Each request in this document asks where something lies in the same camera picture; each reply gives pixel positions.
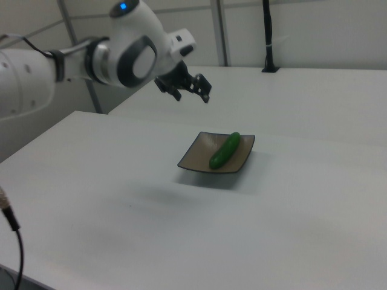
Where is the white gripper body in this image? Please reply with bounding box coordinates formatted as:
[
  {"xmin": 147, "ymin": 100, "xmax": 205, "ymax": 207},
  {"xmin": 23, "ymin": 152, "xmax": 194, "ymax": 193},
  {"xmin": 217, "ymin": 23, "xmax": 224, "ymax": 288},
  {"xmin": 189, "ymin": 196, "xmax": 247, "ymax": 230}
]
[{"xmin": 154, "ymin": 28, "xmax": 198, "ymax": 92}]

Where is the green cucumber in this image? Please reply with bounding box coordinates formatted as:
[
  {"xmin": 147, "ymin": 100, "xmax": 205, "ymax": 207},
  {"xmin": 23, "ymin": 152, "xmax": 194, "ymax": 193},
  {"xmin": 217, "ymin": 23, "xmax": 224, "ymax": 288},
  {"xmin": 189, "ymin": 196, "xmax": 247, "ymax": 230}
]
[{"xmin": 209, "ymin": 131, "xmax": 242, "ymax": 170}]

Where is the black clamped pole mount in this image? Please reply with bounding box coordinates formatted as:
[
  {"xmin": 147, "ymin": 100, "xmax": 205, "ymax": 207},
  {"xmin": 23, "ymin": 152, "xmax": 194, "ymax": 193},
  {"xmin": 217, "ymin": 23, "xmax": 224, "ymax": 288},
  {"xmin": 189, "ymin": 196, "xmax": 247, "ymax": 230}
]
[{"xmin": 261, "ymin": 0, "xmax": 281, "ymax": 74}]

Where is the black cable with metal connector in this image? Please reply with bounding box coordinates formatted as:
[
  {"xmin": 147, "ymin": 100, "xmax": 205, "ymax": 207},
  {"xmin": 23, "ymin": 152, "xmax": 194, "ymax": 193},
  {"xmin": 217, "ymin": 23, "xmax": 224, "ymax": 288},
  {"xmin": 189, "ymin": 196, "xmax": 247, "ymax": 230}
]
[{"xmin": 0, "ymin": 186, "xmax": 25, "ymax": 290}]

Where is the square brown ceramic plate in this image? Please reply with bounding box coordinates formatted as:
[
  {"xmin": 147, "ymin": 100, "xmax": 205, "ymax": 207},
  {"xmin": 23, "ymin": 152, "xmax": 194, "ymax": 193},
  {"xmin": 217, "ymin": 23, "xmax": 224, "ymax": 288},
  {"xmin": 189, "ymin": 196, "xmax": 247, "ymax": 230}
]
[{"xmin": 177, "ymin": 131, "xmax": 256, "ymax": 175}]

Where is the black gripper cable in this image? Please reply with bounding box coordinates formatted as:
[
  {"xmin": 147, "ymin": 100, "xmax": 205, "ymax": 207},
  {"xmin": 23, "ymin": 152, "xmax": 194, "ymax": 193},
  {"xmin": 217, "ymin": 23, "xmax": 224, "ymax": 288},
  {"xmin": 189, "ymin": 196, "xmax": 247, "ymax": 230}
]
[{"xmin": 0, "ymin": 33, "xmax": 60, "ymax": 60}]

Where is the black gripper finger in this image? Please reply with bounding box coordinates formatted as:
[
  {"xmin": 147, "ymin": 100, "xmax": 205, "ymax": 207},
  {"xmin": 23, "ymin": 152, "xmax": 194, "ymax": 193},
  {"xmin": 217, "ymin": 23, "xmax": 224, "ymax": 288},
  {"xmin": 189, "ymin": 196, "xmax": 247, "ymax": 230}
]
[
  {"xmin": 163, "ymin": 80, "xmax": 183, "ymax": 102},
  {"xmin": 189, "ymin": 73, "xmax": 213, "ymax": 105}
]

